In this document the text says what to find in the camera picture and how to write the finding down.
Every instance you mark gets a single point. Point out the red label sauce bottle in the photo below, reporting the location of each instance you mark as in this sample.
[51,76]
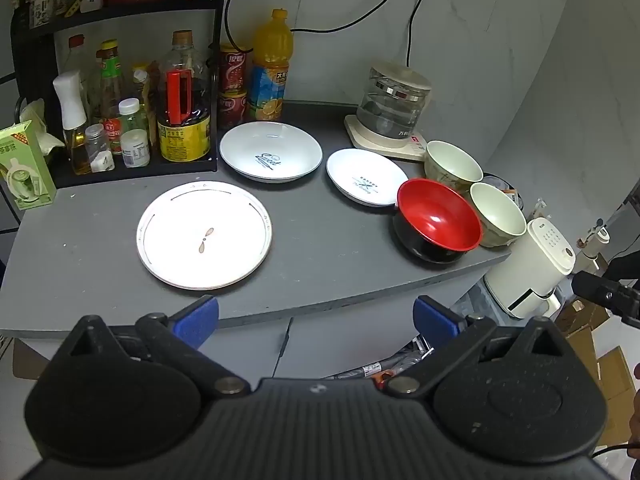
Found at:
[112,75]

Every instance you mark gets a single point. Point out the black metal shelf rack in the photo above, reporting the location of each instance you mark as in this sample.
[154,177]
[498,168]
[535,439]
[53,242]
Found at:
[125,22]

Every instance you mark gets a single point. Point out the orange juice bottle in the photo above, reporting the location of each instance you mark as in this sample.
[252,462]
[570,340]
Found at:
[270,70]

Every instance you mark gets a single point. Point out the red drink can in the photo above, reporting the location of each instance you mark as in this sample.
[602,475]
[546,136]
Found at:
[234,67]
[232,110]

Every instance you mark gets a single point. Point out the white plate with patterned rim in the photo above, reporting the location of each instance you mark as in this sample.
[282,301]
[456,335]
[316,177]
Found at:
[200,220]

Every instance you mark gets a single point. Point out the white pill bottle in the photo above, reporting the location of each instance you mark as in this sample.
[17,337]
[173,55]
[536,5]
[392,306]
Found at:
[135,150]

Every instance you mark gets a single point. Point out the small clear seasoning jar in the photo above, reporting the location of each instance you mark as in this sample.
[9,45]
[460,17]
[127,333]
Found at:
[98,150]

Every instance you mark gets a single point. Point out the glass electric kettle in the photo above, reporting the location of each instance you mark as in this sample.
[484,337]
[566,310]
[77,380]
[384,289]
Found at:
[395,100]

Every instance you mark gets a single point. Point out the green paper carton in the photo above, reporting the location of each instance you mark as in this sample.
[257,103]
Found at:
[25,170]

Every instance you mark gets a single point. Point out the small black container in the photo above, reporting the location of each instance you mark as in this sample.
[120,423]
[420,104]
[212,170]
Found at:
[502,185]

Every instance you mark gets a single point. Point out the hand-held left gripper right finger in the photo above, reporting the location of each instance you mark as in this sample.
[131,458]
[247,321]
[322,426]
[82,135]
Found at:
[434,319]

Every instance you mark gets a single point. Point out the white-top oil spray bottle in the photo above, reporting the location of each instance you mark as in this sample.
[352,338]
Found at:
[72,105]

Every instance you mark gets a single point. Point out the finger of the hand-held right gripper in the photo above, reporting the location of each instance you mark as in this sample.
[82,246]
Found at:
[607,295]

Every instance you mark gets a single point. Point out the small white printed plate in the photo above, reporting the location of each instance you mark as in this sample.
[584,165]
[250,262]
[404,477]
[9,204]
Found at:
[365,175]

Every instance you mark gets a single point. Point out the cream ceramic bowl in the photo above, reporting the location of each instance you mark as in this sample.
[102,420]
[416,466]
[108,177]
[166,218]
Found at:
[452,162]
[497,215]

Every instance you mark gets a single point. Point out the small white appliance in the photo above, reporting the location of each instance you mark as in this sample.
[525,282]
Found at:
[592,242]

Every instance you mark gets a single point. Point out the red and black bowl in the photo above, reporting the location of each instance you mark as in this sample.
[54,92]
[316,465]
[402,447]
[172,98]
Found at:
[435,215]

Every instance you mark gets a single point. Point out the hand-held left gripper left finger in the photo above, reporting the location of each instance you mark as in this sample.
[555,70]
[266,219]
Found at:
[197,317]

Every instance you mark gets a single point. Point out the large white printed deep plate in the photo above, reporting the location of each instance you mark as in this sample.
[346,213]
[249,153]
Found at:
[270,147]

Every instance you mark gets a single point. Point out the clear bottle with red cap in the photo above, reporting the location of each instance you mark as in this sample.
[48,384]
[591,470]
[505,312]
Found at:
[77,55]

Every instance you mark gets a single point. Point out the white crumpled tissue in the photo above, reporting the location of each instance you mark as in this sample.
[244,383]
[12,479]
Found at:
[42,125]

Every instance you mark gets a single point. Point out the cream air fryer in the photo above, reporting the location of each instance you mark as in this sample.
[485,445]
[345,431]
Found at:
[530,270]

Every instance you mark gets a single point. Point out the cardboard box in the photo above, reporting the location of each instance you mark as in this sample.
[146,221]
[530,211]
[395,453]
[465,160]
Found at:
[616,375]
[582,320]

